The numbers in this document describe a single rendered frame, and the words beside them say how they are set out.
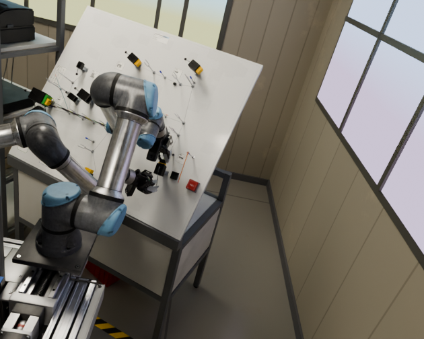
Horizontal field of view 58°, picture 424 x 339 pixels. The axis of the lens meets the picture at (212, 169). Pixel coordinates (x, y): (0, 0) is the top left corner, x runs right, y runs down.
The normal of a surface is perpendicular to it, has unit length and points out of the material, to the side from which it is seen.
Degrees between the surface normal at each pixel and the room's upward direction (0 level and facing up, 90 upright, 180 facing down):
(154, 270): 90
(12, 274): 0
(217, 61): 54
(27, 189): 90
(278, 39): 90
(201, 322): 0
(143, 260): 90
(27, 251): 0
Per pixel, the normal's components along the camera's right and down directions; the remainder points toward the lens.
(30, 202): -0.42, 0.36
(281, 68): -0.02, 0.49
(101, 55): -0.21, -0.21
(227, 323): 0.22, -0.85
